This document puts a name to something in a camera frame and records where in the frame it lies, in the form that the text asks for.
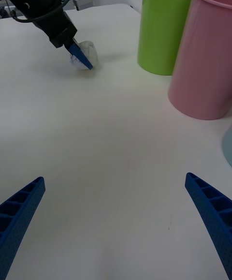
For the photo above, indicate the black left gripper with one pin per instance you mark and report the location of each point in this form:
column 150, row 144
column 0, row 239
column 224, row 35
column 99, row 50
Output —
column 58, row 29

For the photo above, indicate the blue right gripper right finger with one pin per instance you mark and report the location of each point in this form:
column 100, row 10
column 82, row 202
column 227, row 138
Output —
column 217, row 214

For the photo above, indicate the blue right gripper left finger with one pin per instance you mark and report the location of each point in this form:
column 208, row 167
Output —
column 17, row 217

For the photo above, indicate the white paper ball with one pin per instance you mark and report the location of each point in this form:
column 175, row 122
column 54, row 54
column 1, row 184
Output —
column 91, row 50

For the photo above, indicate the pale blue plastic bin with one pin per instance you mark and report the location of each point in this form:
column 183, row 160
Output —
column 228, row 144

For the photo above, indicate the green plastic bin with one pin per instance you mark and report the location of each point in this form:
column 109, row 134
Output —
column 159, row 31

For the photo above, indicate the pink plastic bin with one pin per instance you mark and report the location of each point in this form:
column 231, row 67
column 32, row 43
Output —
column 205, row 67

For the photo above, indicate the pale grey left wrist camera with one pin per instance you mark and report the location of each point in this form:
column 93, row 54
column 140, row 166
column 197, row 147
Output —
column 83, row 2

